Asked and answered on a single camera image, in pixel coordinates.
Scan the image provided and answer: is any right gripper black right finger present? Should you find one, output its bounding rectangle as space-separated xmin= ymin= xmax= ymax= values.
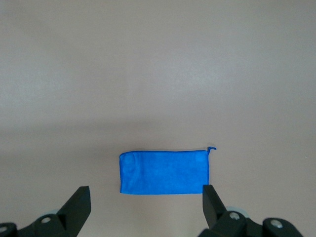
xmin=199 ymin=184 xmax=262 ymax=237

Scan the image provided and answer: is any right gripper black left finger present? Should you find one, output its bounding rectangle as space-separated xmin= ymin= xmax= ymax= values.
xmin=17 ymin=186 xmax=91 ymax=237

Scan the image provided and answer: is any blue microfibre towel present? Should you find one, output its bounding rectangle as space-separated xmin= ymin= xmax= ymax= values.
xmin=119 ymin=146 xmax=217 ymax=195

